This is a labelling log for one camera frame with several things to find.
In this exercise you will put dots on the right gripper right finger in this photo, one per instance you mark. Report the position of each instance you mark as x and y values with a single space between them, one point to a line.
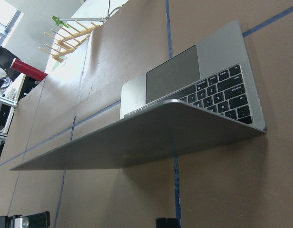
167 223

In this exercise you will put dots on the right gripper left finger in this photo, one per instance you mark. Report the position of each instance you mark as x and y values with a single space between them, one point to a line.
39 220

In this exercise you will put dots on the grey laptop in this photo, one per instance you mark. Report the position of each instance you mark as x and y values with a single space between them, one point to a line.
202 98

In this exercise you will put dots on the red cup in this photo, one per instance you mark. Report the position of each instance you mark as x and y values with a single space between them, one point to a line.
28 70

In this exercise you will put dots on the wooden dish rack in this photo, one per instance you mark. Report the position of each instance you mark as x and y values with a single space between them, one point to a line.
71 35

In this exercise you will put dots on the reacher grabber stick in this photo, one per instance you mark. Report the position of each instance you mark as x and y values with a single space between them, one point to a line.
80 19

